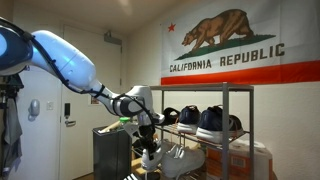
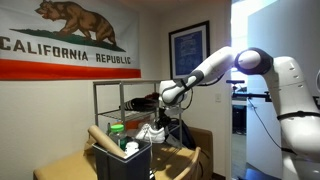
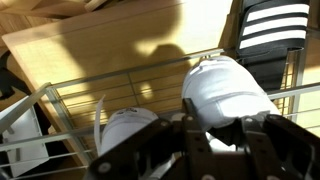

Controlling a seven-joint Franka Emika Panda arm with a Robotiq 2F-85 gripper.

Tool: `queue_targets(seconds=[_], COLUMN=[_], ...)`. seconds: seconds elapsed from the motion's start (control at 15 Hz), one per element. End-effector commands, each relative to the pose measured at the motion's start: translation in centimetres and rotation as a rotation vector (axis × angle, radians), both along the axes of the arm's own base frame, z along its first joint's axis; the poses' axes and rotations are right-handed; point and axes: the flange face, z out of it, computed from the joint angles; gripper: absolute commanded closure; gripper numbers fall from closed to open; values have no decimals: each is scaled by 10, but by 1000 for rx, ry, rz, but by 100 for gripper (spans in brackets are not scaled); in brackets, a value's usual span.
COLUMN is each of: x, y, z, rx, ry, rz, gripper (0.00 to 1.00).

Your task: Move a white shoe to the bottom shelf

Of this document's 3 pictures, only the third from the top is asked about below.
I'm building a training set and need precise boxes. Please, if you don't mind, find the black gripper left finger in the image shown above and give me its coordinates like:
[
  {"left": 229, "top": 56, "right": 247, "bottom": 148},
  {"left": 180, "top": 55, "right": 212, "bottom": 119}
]
[{"left": 83, "top": 98, "right": 218, "bottom": 180}]

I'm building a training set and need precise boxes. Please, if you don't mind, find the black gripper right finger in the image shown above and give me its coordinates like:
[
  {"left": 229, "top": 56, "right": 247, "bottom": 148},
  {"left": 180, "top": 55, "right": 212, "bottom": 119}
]
[{"left": 241, "top": 113, "right": 320, "bottom": 180}]

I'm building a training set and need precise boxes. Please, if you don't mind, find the white leather shoe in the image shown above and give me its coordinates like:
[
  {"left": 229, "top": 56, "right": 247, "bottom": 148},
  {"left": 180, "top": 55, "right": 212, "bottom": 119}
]
[
  {"left": 94, "top": 94, "right": 160, "bottom": 158},
  {"left": 181, "top": 54, "right": 282, "bottom": 133}
]

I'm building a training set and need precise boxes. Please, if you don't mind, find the grey metal shoe rack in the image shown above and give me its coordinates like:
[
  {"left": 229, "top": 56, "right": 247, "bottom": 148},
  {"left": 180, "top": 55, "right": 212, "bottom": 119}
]
[{"left": 0, "top": 48, "right": 320, "bottom": 180}]

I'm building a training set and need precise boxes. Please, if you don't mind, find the light wooden table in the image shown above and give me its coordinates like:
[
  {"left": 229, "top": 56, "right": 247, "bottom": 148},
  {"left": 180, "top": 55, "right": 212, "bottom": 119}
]
[{"left": 1, "top": 0, "right": 234, "bottom": 168}]

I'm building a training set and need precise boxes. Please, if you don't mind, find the black striped slide sandal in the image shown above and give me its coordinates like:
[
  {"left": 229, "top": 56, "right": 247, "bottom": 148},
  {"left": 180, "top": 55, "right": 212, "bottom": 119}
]
[{"left": 234, "top": 0, "right": 311, "bottom": 93}]

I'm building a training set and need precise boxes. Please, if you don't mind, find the white storage box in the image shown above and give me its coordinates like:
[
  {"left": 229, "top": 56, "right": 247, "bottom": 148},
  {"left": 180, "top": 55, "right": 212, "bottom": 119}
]
[{"left": 0, "top": 96, "right": 50, "bottom": 178}]

